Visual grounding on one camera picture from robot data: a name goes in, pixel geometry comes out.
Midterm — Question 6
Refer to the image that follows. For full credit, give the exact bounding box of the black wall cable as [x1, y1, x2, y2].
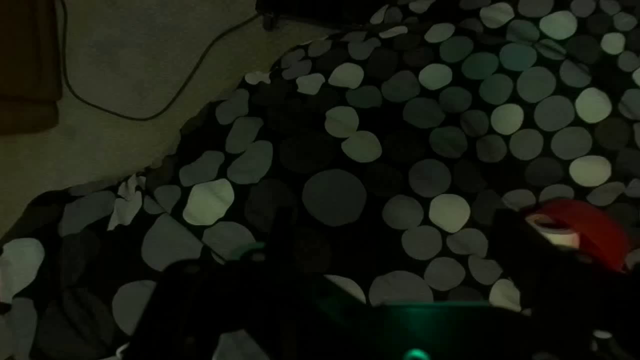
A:
[59, 0, 269, 124]

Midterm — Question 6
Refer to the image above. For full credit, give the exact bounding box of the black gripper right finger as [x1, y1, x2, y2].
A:
[490, 210, 640, 360]

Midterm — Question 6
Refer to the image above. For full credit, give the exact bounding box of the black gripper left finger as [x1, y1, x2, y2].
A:
[129, 206, 316, 360]

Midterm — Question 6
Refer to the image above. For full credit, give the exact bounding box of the black dotted bedspread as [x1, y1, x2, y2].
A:
[0, 0, 640, 360]

